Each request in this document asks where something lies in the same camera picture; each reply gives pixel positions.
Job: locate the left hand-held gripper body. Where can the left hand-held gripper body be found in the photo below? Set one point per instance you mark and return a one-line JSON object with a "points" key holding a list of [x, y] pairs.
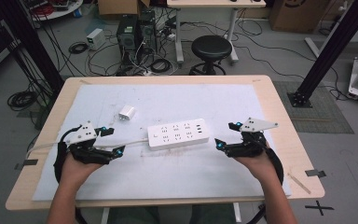
{"points": [[82, 133]]}

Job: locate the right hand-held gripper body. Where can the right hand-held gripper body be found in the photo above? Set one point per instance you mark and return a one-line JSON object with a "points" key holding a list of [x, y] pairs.
{"points": [[251, 146]]}

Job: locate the white charger plug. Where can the white charger plug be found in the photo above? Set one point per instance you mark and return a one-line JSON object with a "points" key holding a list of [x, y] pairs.
{"points": [[127, 112]]}

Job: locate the white power strip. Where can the white power strip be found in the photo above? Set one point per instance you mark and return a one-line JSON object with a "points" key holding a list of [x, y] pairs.
{"points": [[178, 133]]}

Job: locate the person's right hand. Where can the person's right hand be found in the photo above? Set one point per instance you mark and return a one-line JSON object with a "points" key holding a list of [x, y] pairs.
{"points": [[261, 166]]}

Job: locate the person's left hand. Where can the person's left hand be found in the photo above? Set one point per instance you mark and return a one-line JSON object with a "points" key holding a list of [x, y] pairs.
{"points": [[74, 171]]}

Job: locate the white foam mat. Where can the white foam mat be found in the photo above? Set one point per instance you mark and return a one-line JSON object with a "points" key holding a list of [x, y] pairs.
{"points": [[174, 177]]}

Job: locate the thin wooden stick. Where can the thin wooden stick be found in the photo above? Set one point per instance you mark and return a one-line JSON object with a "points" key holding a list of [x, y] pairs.
{"points": [[299, 183]]}

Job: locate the grey tape piece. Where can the grey tape piece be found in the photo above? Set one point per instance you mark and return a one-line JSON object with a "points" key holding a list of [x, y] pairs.
{"points": [[28, 163], [315, 173]]}

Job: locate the person's left leg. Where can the person's left leg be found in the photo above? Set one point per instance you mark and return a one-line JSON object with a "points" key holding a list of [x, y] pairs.
{"points": [[133, 216]]}

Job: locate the person's leg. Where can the person's leg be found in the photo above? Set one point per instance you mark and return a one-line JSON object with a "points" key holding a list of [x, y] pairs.
{"points": [[133, 216], [214, 214]]}

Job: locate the person's right leg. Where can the person's right leg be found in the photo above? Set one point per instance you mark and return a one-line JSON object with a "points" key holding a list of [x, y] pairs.
{"points": [[214, 214]]}

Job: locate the grey floor mat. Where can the grey floor mat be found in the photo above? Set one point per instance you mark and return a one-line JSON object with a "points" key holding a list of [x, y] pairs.
{"points": [[326, 118]]}

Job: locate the black round stool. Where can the black round stool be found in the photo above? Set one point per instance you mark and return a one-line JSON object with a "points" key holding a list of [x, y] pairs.
{"points": [[211, 48]]}

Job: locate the white power supply box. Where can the white power supply box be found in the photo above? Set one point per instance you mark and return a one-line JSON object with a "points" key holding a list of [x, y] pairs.
{"points": [[95, 39]]}

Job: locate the black computer tower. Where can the black computer tower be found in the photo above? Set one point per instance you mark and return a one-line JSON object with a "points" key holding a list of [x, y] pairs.
{"points": [[127, 39], [147, 31]]}

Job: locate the black aluminium stand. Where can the black aluminium stand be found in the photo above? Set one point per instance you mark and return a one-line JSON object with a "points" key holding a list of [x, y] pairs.
{"points": [[34, 46], [329, 53]]}

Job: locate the white background desk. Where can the white background desk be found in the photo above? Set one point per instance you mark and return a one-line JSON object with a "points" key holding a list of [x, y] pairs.
{"points": [[216, 3]]}

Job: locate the round white table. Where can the round white table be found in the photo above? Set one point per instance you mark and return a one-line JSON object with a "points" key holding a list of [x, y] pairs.
{"points": [[56, 11]]}

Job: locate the large cardboard box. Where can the large cardboard box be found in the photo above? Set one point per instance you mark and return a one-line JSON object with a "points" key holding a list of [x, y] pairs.
{"points": [[298, 15]]}

